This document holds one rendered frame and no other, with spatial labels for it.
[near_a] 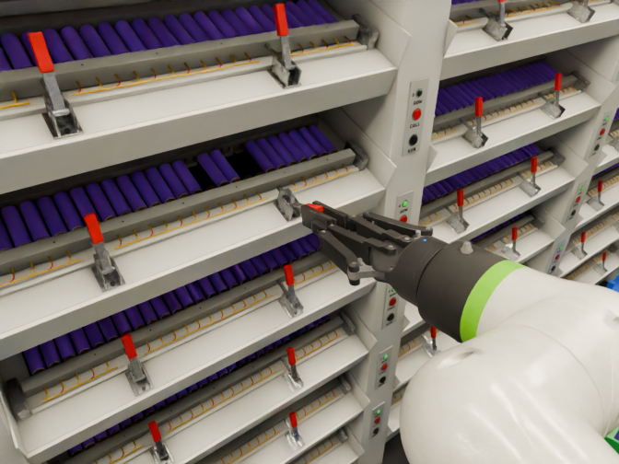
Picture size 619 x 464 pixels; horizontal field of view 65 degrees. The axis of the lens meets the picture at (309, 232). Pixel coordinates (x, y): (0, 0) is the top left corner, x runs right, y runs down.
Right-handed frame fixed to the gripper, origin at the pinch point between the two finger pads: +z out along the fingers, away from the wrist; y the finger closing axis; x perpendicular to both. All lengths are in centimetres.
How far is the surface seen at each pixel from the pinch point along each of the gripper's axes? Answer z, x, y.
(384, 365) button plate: 13, -49, 23
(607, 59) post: 8, 7, 88
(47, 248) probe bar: 12.5, 3.2, -31.7
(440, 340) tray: 19, -59, 48
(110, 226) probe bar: 12.6, 3.3, -24.3
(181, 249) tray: 9.1, -1.5, -17.1
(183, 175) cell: 17.5, 5.4, -11.8
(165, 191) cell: 15.6, 4.5, -15.6
